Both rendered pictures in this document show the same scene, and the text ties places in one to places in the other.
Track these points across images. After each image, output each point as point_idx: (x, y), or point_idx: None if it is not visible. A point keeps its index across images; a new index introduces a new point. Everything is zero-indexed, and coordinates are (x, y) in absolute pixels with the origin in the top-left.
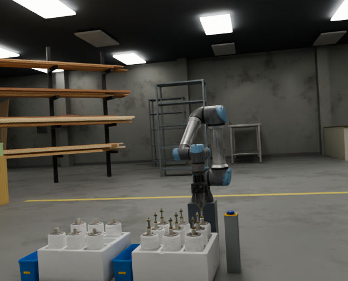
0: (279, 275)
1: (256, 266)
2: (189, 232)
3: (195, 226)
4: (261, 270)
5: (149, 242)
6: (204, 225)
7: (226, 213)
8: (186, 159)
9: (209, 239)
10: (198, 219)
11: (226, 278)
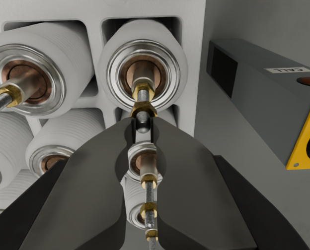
0: None
1: (286, 8)
2: (86, 79)
3: (117, 105)
4: (291, 38)
5: None
6: (165, 107)
7: None
8: None
9: (179, 104)
10: (152, 194)
11: (203, 99)
